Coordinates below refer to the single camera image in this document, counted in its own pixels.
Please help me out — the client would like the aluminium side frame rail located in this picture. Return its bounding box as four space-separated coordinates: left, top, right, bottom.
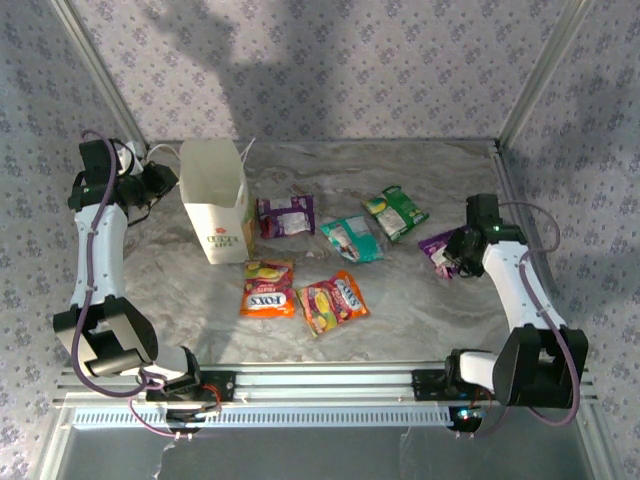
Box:
492 139 626 480
37 404 74 480

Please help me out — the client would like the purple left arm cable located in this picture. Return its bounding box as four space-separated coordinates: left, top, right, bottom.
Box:
69 128 201 439

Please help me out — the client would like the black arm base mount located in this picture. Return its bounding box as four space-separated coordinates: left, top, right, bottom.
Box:
144 367 236 404
412 367 504 401

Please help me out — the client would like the aluminium frame post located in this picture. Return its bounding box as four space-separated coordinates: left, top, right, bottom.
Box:
497 0 596 146
49 0 149 151

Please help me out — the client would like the white slotted cable duct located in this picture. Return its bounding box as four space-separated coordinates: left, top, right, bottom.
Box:
72 403 459 430

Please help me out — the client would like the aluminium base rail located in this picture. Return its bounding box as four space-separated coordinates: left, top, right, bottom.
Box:
54 363 599 406

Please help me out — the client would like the purple snack packet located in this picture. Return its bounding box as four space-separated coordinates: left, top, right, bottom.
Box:
255 194 317 240
417 225 469 280

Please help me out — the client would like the black round controller board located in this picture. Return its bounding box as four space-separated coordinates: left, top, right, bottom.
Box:
447 404 485 434
164 407 224 434

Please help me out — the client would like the teal snack packet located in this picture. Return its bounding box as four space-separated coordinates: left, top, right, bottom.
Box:
319 214 385 264

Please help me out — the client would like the green snack packet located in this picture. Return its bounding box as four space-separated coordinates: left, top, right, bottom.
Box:
362 185 431 245

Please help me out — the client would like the white paper bag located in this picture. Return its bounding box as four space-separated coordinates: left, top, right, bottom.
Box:
149 137 257 265

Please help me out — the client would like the orange Fox's candy packet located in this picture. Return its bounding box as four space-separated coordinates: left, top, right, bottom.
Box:
294 269 371 339
238 258 297 320

